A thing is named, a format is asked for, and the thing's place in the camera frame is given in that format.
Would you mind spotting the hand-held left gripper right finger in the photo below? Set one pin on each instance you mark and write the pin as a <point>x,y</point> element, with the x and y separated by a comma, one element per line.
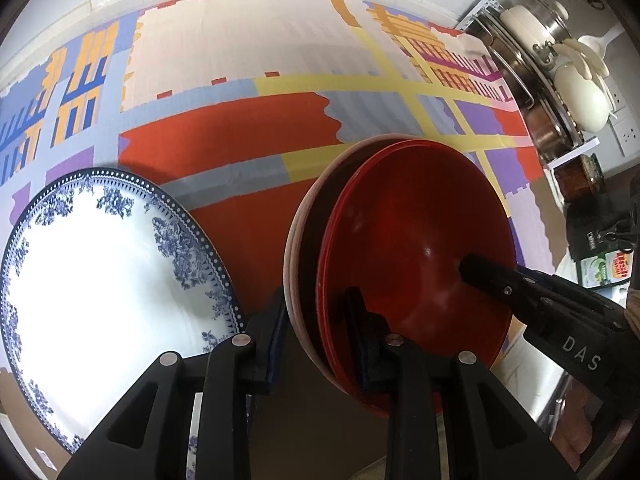
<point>360,350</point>

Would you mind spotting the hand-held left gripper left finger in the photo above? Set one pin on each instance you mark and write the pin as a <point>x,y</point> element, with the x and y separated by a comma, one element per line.
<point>274,360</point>

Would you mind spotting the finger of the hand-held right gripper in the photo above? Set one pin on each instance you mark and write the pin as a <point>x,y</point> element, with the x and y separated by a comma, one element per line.
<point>490,280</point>
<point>550,285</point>

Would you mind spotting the pink bowl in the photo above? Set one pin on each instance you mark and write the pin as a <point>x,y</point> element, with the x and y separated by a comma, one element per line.
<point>298,285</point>

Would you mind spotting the red and black bowl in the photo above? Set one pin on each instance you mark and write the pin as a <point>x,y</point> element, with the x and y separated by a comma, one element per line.
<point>415,220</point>

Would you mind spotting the person's right hand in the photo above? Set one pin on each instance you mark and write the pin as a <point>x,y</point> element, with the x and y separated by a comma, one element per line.
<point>575,435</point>

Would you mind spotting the green dish soap bottle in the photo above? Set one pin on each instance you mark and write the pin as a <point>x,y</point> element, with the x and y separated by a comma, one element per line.
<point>607,267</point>

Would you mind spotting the black knife block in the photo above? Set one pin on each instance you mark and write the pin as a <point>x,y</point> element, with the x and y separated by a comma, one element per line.
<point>595,240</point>

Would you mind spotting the glass jar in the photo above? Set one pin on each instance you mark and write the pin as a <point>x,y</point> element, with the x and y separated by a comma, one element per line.
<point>580,177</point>

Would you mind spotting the copper bottomed steel pot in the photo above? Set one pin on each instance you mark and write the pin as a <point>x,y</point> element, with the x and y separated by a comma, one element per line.
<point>547,132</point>

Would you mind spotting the white kettle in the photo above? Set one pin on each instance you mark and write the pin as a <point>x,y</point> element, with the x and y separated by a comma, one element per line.
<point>580,95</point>

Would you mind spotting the large steel pot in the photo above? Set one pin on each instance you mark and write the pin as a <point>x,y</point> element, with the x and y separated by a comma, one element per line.
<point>520,75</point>

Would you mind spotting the colourful patterned table mat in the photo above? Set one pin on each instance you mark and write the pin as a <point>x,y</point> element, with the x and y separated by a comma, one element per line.
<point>250,110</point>

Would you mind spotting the white ladle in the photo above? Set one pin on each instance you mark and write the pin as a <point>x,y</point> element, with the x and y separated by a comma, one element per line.
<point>607,37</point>

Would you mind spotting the white pot shelf rack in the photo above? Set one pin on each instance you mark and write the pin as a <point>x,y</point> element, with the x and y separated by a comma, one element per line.
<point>482,10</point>

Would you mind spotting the white wall socket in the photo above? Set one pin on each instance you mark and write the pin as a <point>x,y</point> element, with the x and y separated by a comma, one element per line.
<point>620,101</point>
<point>631,139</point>

